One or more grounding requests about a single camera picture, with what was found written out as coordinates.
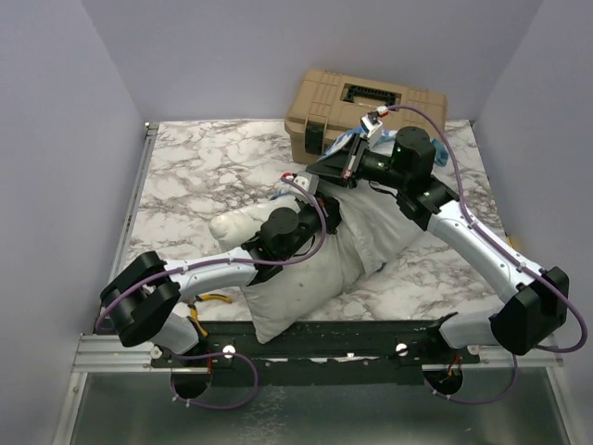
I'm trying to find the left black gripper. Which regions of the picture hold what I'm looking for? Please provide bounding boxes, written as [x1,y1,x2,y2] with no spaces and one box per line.
[282,192,351,261]

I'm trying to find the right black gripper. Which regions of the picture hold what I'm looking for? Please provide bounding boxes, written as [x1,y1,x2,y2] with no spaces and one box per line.
[305,133,409,191]

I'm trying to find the white pillow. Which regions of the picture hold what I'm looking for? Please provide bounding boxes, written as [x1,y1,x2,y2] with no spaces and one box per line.
[208,196,364,344]

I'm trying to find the white pillowcase blue trim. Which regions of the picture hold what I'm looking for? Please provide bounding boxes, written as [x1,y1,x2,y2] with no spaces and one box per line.
[265,127,422,287]

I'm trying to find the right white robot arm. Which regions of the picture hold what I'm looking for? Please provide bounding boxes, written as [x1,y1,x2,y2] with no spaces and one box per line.
[306,126,569,362]

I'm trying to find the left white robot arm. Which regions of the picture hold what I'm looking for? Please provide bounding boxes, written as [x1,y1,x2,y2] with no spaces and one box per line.
[99,193,341,366]

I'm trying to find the tan plastic toolbox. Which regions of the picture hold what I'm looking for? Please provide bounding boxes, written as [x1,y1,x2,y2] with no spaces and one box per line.
[284,70,448,164]

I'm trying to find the yellow handled pliers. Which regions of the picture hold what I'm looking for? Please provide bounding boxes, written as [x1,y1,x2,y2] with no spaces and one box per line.
[186,293,233,337]

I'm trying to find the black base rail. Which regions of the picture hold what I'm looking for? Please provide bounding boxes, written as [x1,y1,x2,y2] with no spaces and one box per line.
[151,321,479,389]

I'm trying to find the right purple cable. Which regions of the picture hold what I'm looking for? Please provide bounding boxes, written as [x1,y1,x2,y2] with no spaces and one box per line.
[386,104,588,405]

